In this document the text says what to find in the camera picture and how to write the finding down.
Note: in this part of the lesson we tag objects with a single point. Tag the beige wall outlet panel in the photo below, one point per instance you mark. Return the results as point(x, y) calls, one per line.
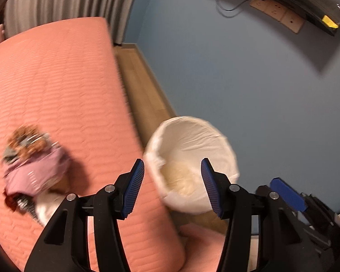
point(277, 10)

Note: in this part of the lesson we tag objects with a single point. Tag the round bin with white liner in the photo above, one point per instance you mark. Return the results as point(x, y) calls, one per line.
point(187, 147)

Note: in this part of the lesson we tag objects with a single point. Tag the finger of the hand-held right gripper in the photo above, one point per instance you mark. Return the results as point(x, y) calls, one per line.
point(288, 195)

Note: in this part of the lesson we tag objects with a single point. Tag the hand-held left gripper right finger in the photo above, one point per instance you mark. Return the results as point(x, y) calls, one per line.
point(214, 192)

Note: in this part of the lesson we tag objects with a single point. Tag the grey sock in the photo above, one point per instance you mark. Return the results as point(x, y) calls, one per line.
point(10, 154)

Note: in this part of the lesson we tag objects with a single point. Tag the yellow sticker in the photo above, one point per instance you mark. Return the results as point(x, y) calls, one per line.
point(330, 22)

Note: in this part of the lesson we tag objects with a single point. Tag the grey curtain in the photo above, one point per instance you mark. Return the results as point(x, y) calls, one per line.
point(68, 0)

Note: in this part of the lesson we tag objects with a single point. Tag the purple cloth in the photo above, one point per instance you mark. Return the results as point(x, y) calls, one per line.
point(36, 170)

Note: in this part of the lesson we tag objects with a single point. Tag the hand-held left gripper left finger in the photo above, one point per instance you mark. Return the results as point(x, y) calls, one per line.
point(131, 188)

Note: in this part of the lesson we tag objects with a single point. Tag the pink quilted bed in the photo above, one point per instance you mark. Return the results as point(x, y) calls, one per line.
point(59, 85)

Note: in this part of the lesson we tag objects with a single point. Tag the white cloth bundle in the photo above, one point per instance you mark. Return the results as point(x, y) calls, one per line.
point(49, 204)

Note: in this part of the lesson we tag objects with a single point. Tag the brown patterned cloth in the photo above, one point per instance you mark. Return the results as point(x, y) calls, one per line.
point(28, 141)

